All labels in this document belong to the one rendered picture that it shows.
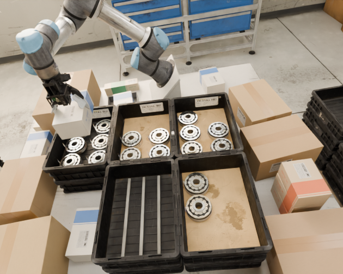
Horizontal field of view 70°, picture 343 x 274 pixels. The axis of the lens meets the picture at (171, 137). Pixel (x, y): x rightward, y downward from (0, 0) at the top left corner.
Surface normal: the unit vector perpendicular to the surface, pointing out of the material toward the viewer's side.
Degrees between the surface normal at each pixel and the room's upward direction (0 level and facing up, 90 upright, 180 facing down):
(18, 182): 0
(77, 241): 0
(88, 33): 90
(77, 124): 90
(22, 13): 90
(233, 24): 90
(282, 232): 0
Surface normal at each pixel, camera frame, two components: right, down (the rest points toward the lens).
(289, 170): -0.11, -0.65
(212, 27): 0.12, 0.74
